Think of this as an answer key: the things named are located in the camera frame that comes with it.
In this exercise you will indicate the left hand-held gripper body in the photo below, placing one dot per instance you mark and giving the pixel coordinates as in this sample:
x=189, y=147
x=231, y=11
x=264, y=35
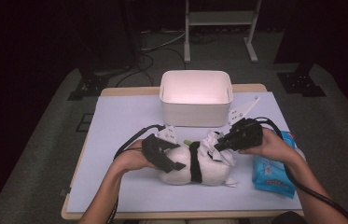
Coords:
x=153, y=149

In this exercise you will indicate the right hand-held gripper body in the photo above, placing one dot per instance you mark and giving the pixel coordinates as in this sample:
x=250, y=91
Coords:
x=246, y=133

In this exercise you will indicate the panda plush toy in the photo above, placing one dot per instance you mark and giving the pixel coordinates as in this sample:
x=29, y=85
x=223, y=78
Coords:
x=174, y=171

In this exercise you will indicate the white plastic storage bin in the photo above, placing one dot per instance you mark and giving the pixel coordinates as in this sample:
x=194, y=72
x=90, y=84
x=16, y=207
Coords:
x=193, y=115

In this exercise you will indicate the blue wet wipes packet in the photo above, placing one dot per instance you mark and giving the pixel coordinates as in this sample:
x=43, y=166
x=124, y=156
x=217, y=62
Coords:
x=269, y=177

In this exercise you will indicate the person's left hand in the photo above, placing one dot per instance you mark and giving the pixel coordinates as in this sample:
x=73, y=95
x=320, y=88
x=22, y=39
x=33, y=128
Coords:
x=129, y=158

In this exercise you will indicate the person's right hand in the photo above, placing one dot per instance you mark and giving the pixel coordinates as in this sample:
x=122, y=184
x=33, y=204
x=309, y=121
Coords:
x=272, y=147

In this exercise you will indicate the pale lavender table mat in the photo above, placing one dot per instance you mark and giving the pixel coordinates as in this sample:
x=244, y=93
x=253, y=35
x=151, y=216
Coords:
x=125, y=118

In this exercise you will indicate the wooden table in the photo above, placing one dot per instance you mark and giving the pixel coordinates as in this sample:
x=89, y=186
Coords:
x=131, y=90

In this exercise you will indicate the black stand base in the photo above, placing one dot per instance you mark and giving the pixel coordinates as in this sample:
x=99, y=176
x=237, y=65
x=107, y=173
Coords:
x=302, y=84
x=89, y=85

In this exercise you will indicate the dark round object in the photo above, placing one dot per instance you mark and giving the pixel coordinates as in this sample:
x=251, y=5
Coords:
x=288, y=218

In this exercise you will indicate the white metal stand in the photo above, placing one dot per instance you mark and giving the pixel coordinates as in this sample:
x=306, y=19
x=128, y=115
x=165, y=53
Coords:
x=218, y=18

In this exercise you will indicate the black floor socket frame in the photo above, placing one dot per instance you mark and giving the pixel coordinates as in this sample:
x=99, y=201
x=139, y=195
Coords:
x=84, y=122

